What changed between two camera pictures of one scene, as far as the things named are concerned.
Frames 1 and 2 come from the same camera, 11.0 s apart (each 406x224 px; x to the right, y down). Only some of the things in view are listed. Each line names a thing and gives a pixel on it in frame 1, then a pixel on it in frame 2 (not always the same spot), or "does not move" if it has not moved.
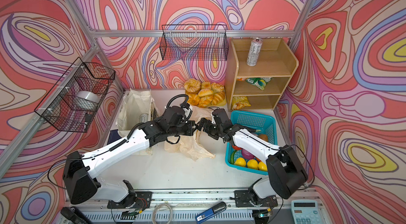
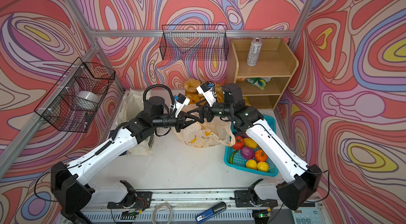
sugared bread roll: (192, 85) does not move
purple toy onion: (246, 155) does not move
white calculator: (305, 211) does not move
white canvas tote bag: (139, 106) does not move
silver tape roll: (86, 100) does not move
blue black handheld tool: (216, 209) does not move
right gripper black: (208, 123) -> (200, 110)
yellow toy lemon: (240, 161) -> (251, 164)
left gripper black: (190, 124) -> (180, 121)
